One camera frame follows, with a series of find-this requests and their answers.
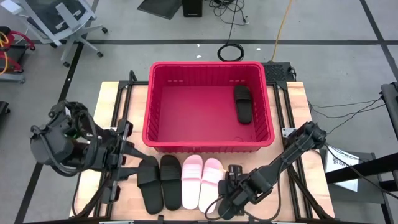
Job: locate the silver corner bracket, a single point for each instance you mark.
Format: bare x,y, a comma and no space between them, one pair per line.
287,132

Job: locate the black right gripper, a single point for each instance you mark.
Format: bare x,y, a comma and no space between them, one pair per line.
236,189

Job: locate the black foam slide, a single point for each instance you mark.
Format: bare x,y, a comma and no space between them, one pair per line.
243,109
152,193
171,186

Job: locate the dark grey equipment post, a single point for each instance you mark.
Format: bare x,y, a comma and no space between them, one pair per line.
390,99

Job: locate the dark grey side table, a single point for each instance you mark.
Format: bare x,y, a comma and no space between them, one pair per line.
367,193

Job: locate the black beam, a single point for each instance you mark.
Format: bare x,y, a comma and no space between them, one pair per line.
373,166

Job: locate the black computer tower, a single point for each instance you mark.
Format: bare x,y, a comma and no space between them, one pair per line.
192,7

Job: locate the pink foam slide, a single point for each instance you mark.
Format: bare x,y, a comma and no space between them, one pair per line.
208,189
191,186

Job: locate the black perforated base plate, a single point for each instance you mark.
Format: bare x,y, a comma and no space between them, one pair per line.
275,72

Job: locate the black metal table frame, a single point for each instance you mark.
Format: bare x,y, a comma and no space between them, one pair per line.
136,83

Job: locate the grey office chair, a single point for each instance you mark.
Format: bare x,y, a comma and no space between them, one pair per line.
66,15

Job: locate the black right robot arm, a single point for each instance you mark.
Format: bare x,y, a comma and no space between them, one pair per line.
289,152

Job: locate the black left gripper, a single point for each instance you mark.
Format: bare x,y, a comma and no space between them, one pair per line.
119,155

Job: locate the white paper sheet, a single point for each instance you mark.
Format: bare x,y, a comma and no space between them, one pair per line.
342,161

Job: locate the red plastic bin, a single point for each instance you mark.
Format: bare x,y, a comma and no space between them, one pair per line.
192,115

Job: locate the black floor mat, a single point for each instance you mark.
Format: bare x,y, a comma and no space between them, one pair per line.
161,7

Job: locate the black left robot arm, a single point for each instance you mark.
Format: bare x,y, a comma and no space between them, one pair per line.
53,143

